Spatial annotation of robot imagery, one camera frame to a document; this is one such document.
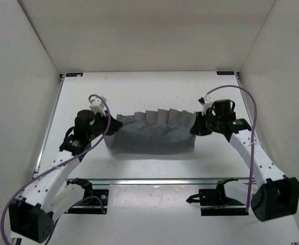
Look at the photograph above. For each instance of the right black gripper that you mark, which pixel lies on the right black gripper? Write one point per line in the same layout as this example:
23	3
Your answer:
198	128

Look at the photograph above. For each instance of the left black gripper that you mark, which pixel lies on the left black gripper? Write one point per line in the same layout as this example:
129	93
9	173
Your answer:
114	125

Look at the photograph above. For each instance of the grey pleated skirt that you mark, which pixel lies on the grey pleated skirt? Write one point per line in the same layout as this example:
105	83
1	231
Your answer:
154	132

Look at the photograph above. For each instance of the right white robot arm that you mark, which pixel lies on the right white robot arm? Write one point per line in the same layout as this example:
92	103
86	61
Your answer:
269	192

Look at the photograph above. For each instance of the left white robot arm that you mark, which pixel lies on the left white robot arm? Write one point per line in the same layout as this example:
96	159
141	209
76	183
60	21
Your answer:
34	215

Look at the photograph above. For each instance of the right blue corner label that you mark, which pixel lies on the right blue corner label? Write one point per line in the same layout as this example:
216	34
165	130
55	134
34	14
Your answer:
225	73

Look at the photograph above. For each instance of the blue corner label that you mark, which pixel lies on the blue corner label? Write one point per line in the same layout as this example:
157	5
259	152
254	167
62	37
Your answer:
225	73
74	74

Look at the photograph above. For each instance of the left blue corner label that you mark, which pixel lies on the left blue corner label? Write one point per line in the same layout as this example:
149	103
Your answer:
74	74

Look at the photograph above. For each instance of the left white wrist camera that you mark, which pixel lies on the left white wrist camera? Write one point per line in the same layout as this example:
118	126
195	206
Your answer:
97	104

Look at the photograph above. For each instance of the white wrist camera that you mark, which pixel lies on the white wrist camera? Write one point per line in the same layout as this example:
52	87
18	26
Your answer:
97	104
206	103

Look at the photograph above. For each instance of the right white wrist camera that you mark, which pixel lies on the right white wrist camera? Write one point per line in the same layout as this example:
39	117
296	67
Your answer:
206	103

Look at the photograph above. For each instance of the aluminium front rail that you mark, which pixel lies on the aluminium front rail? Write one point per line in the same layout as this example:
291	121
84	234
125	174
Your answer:
178	181

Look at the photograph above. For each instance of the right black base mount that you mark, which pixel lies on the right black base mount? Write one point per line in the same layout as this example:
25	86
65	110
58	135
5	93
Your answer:
215	202

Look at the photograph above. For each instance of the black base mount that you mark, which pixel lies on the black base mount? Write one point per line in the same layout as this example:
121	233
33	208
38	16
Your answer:
215	202
94	201

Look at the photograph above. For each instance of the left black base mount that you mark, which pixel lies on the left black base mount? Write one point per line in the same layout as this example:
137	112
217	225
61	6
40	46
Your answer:
94	201

